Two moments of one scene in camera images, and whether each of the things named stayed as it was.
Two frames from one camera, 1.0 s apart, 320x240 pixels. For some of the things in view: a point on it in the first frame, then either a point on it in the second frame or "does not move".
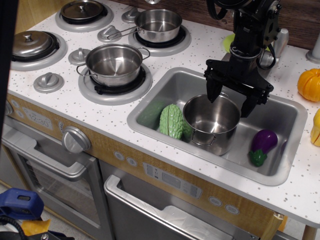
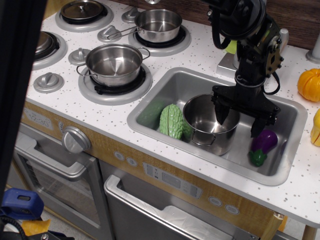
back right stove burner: x=161 y=49 does not move
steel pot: x=214 y=124 does not move
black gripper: x=241 y=72 → x=245 y=95
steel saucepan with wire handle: x=156 y=25 does not move
